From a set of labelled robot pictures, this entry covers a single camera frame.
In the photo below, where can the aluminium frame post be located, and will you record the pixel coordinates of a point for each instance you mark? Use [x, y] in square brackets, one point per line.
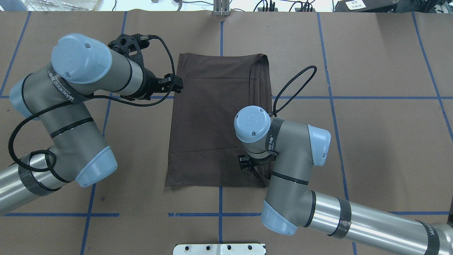
[221, 8]

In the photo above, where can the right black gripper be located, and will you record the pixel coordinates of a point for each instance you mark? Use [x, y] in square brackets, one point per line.
[245, 162]

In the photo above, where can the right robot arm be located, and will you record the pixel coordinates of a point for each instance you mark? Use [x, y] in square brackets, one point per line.
[295, 148]

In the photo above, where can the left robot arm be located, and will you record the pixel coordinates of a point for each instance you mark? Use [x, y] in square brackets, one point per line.
[129, 68]

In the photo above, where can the dark brown t-shirt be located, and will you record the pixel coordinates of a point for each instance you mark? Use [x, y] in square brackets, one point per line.
[203, 147]

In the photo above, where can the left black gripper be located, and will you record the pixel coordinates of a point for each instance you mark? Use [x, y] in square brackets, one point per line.
[147, 84]

